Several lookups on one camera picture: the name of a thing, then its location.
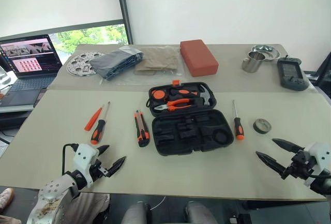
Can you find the white roller blind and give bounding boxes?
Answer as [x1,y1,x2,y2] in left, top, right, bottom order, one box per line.
[0,0,125,38]

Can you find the open laptop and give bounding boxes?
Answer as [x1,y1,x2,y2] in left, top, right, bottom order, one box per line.
[0,34,64,107]

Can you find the dark smartphone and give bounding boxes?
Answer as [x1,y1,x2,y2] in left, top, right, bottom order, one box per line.
[33,88,47,109]

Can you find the grey handheld controller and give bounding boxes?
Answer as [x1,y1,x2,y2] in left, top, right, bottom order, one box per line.
[277,56,310,92]

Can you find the black orange handled screwdriver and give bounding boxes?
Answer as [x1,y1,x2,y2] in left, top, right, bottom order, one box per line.
[90,101,111,145]
[232,99,245,140]

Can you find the beige table cover sheet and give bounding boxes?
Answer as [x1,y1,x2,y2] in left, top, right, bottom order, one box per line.
[0,88,331,201]
[46,43,318,94]

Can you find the red rectangular block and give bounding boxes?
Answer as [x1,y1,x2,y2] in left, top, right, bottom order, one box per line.
[179,39,219,78]

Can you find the khaki trouser leg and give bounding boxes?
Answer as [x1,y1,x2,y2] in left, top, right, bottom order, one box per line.
[0,215,21,224]
[63,192,111,224]

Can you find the small orange tester screwdriver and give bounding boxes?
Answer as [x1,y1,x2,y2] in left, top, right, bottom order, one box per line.
[84,104,104,131]

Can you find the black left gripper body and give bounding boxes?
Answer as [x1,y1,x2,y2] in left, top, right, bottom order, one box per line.
[89,158,109,183]

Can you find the orange black tape measure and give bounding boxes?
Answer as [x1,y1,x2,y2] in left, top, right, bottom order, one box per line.
[151,88,168,101]

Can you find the dark blue cloth in bag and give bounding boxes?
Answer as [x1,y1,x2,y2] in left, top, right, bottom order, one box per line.
[89,47,144,81]

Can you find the grey tape roll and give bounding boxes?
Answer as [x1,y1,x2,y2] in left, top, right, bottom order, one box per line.
[252,117,272,135]

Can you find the black chair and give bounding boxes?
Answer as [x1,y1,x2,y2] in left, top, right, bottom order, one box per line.
[305,52,331,98]

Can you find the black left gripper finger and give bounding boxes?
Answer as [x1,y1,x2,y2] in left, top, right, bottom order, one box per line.
[106,156,127,178]
[96,144,111,157]

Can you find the stainless steel cup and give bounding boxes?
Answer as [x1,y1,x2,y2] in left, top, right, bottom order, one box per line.
[242,50,267,73]

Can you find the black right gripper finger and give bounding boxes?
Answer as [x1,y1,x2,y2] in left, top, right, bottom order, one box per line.
[272,138,305,154]
[255,151,288,175]

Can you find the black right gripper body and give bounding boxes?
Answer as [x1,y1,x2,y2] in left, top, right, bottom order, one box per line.
[281,149,319,181]

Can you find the dark window frame post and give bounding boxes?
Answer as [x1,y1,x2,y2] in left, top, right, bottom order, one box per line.
[113,0,134,45]

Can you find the orange black utility knife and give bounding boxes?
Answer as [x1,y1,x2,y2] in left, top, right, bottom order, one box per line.
[133,109,151,148]

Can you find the stainless steel bowl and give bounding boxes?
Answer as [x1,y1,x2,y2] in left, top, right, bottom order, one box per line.
[250,44,281,62]

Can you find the claw hammer black orange handle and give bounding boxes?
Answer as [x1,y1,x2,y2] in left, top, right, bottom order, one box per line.
[169,84,213,106]

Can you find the clear glass jar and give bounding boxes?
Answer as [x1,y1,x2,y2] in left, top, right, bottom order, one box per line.
[0,66,12,90]

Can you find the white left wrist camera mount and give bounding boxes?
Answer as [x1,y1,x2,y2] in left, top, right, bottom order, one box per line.
[72,143,100,188]

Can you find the grey rounded shape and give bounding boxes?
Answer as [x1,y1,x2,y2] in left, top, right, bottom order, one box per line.
[121,202,152,224]
[185,201,218,224]

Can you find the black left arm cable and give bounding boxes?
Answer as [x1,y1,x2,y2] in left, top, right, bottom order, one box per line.
[61,143,80,175]

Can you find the tan shoe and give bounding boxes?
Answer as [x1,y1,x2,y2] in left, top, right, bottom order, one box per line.
[0,187,15,212]

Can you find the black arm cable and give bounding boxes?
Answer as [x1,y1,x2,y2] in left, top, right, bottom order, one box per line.
[294,168,331,180]
[61,143,80,175]

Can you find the black tool case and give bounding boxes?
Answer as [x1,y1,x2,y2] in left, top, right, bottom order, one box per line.
[146,79,235,157]

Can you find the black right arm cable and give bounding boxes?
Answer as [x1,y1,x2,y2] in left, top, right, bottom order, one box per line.
[294,168,331,180]

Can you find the orange handled pliers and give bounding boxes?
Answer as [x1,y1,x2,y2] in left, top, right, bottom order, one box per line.
[154,98,192,112]

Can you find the grey side desk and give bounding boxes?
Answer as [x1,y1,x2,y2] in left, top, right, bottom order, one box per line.
[0,63,52,129]

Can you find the round perforated metal disc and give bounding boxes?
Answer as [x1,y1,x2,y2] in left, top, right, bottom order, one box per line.
[66,51,106,77]

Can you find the thin white cable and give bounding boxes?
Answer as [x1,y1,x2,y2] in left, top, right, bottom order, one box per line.
[151,195,166,211]

